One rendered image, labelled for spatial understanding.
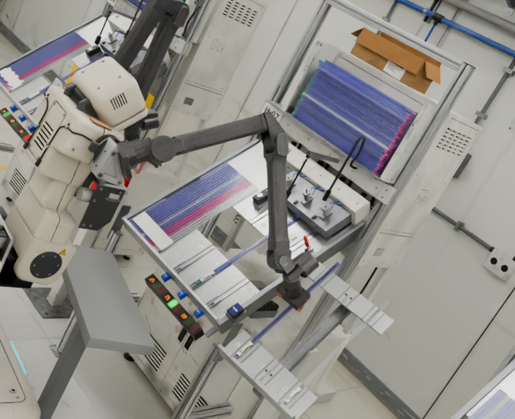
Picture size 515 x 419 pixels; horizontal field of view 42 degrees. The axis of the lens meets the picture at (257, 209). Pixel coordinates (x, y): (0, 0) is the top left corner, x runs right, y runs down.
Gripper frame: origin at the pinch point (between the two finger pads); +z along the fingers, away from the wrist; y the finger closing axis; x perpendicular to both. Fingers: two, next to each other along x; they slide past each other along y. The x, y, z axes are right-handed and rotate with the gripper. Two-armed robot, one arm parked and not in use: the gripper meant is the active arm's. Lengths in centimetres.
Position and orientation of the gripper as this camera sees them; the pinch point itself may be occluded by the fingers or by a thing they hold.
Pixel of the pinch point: (294, 304)
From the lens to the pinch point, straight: 233.5
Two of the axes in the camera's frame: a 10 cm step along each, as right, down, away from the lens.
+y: -6.9, -5.3, 4.9
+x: -7.2, 6.0, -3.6
